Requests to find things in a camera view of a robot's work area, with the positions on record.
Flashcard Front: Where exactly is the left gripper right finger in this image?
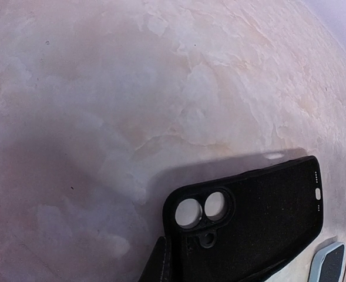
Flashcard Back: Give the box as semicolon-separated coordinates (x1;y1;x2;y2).
243;260;287;282

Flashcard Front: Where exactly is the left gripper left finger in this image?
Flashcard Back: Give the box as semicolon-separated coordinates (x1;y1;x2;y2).
139;236;173;282

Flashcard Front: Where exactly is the light blue phone case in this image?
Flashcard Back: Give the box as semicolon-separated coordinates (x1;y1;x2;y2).
308;242;345;282

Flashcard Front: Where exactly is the black phone case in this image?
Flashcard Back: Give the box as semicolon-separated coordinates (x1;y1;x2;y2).
163;156;324;281

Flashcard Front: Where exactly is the blue-edged phone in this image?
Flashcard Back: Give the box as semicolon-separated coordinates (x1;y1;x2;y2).
319;244;344;282

